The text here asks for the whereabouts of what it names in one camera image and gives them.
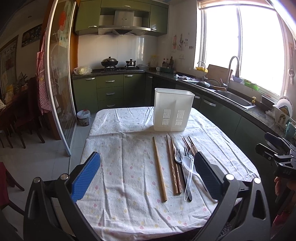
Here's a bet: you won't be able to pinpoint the clear plastic spoon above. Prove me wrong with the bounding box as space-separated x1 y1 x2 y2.
182 146 197 201

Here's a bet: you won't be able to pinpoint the white plastic spoon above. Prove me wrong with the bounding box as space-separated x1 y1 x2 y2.
182 156 210 201

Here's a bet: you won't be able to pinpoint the black fork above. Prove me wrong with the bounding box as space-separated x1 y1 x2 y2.
184 146 194 160
174 148 187 187

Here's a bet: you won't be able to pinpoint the steel kitchen sink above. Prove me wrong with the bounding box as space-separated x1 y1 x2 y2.
214 90 255 109

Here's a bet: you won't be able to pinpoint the chrome kitchen faucet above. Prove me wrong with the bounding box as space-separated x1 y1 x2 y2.
226 56 240 90

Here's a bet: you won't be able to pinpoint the green upper kitchen cabinets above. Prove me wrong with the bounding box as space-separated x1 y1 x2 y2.
75 1 169 37

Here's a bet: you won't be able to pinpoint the person's right hand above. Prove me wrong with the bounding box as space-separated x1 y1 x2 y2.
274 177 296 196

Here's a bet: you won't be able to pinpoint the dish rack with plates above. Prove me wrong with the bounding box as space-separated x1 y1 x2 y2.
273 96 295 129

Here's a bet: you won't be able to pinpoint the long brown wooden chopstick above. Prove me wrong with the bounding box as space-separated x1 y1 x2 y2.
188 136 198 155

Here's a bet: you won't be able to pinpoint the ridged-tip wooden chopstick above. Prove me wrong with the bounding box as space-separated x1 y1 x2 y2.
183 137 192 151

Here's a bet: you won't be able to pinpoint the white plastic utensil holder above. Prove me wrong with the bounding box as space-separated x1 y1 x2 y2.
153 88 195 132

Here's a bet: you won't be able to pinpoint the dark wooden dining chair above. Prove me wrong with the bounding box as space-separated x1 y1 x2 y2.
1 77 45 148

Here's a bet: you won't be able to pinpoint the plain light wooden chopstick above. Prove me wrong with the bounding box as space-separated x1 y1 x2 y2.
152 137 168 202

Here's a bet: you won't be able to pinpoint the floral white tablecloth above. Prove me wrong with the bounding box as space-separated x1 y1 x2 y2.
75 106 260 241

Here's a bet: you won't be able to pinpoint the small trash bin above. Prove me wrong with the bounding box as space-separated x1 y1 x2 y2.
76 109 91 126

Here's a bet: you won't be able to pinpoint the white plastic bag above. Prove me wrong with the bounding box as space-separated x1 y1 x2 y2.
73 67 92 75

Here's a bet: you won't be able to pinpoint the red checked apron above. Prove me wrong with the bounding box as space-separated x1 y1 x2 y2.
37 32 52 114

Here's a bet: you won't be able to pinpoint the black wok with lid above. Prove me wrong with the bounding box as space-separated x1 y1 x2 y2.
101 56 118 68

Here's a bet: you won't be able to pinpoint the glass sliding door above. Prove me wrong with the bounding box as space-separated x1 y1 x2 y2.
45 1 77 156

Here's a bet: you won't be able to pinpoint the steel range hood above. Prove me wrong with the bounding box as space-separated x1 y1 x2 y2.
98 8 151 36

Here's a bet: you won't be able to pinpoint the pale-handled wooden chopstick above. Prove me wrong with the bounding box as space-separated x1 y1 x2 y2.
166 135 179 195

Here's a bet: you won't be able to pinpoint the red-handled wooden chopstick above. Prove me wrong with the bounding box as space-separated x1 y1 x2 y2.
171 138 182 194

